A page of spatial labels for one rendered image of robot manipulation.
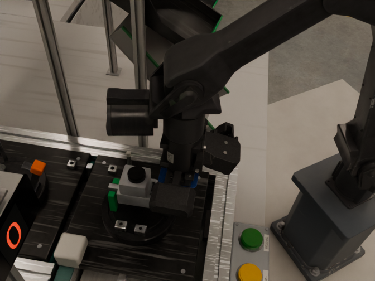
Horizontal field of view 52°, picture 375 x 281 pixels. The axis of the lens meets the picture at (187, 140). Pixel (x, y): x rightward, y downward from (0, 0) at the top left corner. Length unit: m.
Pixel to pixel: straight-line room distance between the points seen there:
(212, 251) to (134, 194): 0.18
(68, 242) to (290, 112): 0.71
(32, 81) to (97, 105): 0.22
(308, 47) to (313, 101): 1.85
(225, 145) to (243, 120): 0.51
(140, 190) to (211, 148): 0.16
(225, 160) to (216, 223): 0.23
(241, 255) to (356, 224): 0.20
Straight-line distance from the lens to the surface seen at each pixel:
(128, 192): 0.65
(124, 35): 0.75
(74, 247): 0.70
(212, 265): 0.71
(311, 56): 2.95
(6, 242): 0.48
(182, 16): 0.77
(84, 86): 1.17
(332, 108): 1.20
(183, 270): 0.69
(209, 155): 0.54
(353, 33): 3.36
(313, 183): 0.72
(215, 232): 0.74
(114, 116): 0.49
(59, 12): 1.52
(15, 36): 1.42
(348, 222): 0.70
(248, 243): 0.73
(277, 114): 1.12
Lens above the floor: 1.61
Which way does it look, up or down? 49 degrees down
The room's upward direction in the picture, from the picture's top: 5 degrees clockwise
